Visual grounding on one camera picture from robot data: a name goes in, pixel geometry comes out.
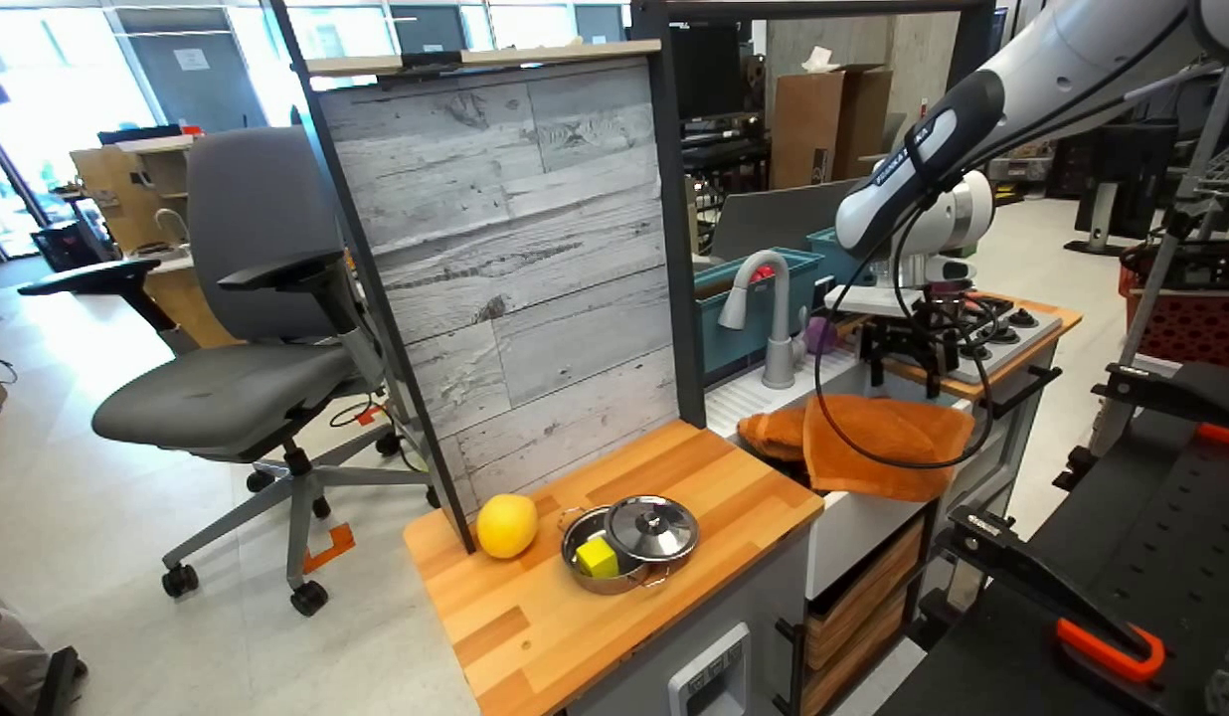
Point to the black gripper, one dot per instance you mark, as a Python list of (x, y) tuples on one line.
[(933, 321)]

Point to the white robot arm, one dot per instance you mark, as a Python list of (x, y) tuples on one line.
[(1104, 65)]

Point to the purple toy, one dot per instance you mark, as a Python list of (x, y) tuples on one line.
[(821, 334)]

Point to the grey toy stove top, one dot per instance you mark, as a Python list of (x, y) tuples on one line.
[(1042, 349)]

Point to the grey toy faucet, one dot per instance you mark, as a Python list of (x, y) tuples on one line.
[(777, 331)]

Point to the small red toy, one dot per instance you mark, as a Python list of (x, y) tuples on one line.
[(764, 270)]

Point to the white toy sink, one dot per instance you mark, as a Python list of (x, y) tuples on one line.
[(852, 529)]

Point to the yellow block toy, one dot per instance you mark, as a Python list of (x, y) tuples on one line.
[(595, 558)]

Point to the wooden toy kitchen unit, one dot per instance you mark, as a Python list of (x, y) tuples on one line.
[(612, 610)]

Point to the yellow lemon toy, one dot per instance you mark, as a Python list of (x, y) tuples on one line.
[(508, 528)]

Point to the orange cloth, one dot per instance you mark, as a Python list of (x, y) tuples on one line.
[(892, 444)]

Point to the black stove grate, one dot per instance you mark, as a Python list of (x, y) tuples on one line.
[(1004, 321)]

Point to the small teal planter box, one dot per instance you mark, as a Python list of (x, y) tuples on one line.
[(732, 341)]

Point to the grey partition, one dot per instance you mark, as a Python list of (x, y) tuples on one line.
[(774, 220)]

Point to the tall cardboard box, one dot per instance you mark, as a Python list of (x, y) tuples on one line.
[(803, 125), (863, 119)]

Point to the red mesh crate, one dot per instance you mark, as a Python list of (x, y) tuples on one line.
[(1192, 321)]

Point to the black perforated table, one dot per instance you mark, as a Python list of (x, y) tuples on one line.
[(1143, 558)]

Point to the silver pan lid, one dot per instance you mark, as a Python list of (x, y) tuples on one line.
[(655, 528)]

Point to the small silver pan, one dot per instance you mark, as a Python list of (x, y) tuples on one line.
[(575, 528)]

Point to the grey wood plank panel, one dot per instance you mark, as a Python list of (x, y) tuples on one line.
[(508, 264)]

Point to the grey office chair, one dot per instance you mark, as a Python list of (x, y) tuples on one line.
[(227, 384)]

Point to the grey door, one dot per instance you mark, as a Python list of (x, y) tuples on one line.
[(216, 73)]

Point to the open cardboard box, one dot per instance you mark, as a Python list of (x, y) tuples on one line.
[(118, 184)]

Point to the grey bag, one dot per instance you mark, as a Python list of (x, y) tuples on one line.
[(16, 648)]

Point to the black metal kitchen frame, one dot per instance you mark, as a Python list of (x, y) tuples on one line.
[(672, 200)]

